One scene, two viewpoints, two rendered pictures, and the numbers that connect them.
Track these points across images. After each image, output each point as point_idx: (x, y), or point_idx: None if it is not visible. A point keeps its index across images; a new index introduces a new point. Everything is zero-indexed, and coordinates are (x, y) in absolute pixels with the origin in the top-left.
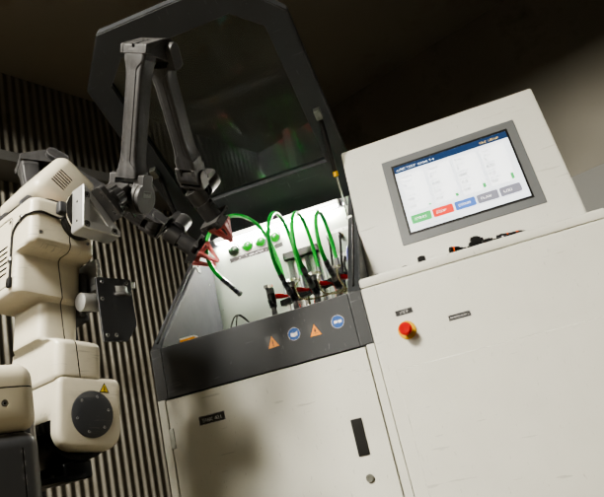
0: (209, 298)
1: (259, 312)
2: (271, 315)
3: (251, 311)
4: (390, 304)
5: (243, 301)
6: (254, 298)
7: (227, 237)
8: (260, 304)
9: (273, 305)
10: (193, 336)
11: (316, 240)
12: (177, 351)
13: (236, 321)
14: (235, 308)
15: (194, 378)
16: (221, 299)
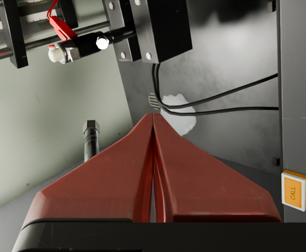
0: (26, 214)
1: (25, 118)
2: (28, 93)
3: (24, 134)
4: None
5: (7, 153)
6: None
7: (151, 162)
8: (9, 120)
9: (104, 35)
10: None
11: None
12: None
13: (198, 102)
14: (22, 164)
15: None
16: (8, 195)
